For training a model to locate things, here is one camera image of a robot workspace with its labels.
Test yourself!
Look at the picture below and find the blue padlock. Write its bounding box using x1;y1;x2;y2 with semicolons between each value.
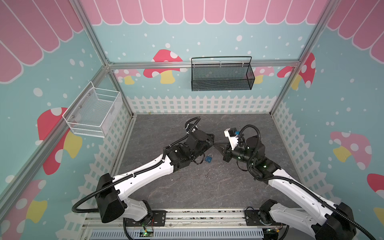
205;154;213;163

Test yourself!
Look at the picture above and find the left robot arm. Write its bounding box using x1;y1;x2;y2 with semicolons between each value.
72;117;214;229

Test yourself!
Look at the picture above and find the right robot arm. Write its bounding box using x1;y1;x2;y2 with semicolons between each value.
215;125;374;240

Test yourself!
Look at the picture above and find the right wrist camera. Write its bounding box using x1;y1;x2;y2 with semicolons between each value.
224;128;240;150

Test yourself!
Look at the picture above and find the black wire basket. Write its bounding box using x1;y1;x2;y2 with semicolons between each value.
191;56;255;92

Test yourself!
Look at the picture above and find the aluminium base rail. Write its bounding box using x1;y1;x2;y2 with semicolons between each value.
86;208;319;240

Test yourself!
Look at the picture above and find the white wire basket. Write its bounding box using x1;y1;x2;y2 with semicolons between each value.
63;82;123;138

